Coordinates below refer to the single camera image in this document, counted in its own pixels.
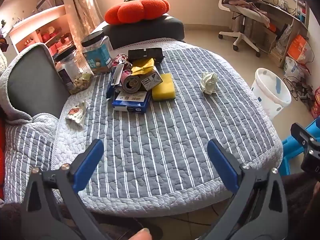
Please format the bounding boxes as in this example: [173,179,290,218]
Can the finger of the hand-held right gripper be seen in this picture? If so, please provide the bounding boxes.
[290,122,320,157]

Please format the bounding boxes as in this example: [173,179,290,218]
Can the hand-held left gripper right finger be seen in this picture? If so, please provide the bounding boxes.
[202,139,289,240]

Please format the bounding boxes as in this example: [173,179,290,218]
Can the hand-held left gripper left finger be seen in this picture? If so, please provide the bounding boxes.
[21,139,110,240]

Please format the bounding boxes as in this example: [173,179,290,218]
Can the white spotted trash bin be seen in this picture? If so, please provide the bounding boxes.
[251,67,292,120]

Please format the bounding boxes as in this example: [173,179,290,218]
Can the large paper ball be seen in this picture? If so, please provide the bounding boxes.
[200,72,218,95]

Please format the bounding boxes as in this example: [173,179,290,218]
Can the long blue package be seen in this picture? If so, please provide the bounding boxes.
[106,64,125,99]

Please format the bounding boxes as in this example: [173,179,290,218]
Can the dark red drink can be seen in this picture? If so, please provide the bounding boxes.
[120,69,141,92]

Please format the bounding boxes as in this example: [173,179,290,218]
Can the yellow sponge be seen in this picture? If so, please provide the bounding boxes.
[152,74,176,102]

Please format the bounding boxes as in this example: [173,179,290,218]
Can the small white drink carton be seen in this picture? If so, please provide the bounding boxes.
[140,68,163,92]

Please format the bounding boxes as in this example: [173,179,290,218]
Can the black box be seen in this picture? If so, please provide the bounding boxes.
[128,47,165,64]

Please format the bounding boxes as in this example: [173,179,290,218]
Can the person's left hand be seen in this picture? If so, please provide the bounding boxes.
[130,228,153,240]

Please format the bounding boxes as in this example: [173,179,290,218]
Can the blue plastic stool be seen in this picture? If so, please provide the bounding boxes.
[279,119,320,177]

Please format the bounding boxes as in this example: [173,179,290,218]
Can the red printed bag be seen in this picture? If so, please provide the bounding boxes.
[311,86,320,119]

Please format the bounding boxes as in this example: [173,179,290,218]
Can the person's brown fleece clothing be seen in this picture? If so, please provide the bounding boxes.
[282,172,320,240]

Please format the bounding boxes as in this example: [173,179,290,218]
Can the white and red snack wrapper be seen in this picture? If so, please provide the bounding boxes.
[65,100,90,128]

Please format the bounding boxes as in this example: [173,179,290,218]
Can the white bag with blue print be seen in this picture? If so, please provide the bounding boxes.
[283,56,304,79]

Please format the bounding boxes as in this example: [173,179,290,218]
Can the grey striped quilted blanket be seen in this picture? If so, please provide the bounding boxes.
[0,37,284,218]

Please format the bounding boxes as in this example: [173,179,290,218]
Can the blue and white box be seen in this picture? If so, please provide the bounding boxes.
[112,90,152,114]

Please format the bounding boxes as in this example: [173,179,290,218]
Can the orange cardboard box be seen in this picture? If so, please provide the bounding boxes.
[287,35,312,62]

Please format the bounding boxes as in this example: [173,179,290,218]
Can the clear jar of nuts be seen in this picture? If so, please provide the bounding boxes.
[53,45,94,95]

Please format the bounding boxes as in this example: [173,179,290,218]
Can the grey plastic bag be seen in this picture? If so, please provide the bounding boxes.
[271,24,293,55]

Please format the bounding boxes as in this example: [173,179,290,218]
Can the teal label plastic jar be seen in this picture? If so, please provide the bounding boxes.
[81,31,113,75]

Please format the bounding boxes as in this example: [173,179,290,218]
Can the red cartoon face can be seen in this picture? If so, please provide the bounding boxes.
[112,53,132,73]

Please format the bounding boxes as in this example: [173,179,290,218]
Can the yellow snack wrapper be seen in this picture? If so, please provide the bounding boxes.
[131,58,157,76]

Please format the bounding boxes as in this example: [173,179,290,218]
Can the wooden desk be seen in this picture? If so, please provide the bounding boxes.
[257,0,309,32]

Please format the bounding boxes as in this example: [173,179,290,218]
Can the white office chair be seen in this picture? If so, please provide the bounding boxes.
[217,0,262,57]

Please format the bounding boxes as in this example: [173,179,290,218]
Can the dark grey seat cushion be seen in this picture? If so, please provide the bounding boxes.
[104,15,185,50]

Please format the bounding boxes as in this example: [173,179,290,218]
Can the sheer patterned curtain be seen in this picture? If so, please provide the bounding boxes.
[47,0,105,45]

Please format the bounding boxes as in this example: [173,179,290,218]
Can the white shelf unit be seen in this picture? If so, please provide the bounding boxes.
[0,0,75,55]

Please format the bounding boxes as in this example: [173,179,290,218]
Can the red pumpkin cushion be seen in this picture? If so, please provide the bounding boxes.
[104,0,170,25]

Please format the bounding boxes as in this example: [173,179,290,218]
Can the black floor cables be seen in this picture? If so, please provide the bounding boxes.
[284,76,315,103]

